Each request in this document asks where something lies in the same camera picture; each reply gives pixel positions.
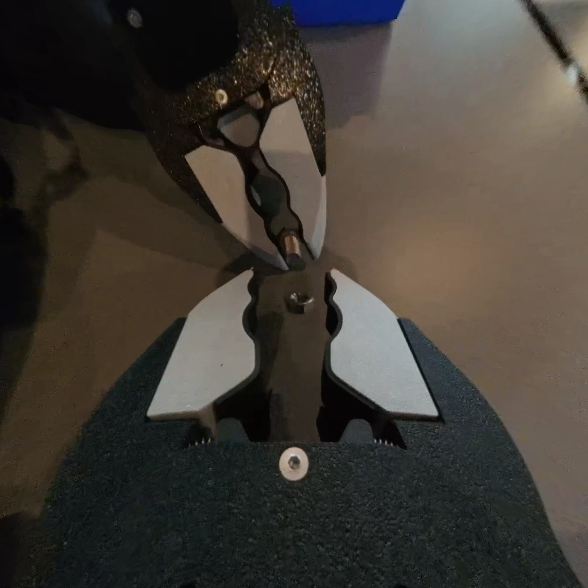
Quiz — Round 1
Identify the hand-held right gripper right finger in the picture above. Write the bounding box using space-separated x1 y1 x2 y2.
323 269 440 432

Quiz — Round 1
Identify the steel hex nut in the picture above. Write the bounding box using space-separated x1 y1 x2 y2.
284 292 316 316

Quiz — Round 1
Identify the blue plastic bin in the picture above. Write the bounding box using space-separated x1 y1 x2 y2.
270 0 406 27

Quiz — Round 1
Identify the steel hex bolt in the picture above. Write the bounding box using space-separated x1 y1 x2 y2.
275 229 307 272

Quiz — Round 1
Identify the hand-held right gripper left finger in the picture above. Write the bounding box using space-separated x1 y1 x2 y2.
147 269 260 432

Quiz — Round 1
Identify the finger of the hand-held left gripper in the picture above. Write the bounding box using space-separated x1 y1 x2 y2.
184 147 290 272
257 98 329 261

